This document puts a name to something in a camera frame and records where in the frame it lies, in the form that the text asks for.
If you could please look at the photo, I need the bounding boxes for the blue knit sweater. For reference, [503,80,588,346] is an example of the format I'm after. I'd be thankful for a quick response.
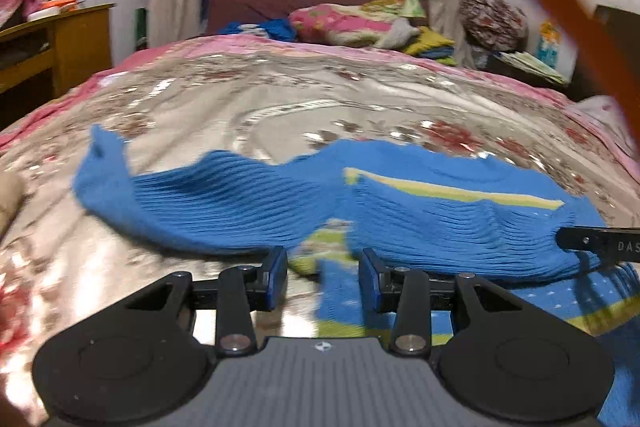
[73,127,639,426]

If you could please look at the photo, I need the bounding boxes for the blue clothes on sofa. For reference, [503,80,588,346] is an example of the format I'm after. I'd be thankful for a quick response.
[218,18,297,42]

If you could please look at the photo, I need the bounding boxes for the floral white pillow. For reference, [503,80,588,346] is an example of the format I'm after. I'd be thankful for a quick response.
[570,95,638,158]

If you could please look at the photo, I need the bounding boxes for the floral satin bedspread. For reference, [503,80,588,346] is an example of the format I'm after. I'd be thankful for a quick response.
[1,37,639,424]

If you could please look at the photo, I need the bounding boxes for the yellow folded cloth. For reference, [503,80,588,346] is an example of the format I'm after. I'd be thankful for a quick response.
[401,26,457,66]

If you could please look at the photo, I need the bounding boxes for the checked beige pillow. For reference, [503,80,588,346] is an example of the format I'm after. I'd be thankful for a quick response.
[0,171,26,236]

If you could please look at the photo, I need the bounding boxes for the floral cloth bundle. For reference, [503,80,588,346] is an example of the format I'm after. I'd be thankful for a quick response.
[459,0,528,52]

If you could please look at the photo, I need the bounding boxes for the pink floral quilt bundle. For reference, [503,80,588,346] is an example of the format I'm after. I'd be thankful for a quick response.
[288,0,427,50]

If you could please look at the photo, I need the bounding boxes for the green bottle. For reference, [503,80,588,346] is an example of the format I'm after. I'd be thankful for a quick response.
[134,8,148,51]

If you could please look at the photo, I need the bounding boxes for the wooden side desk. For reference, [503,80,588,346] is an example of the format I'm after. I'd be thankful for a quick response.
[1,3,114,128]

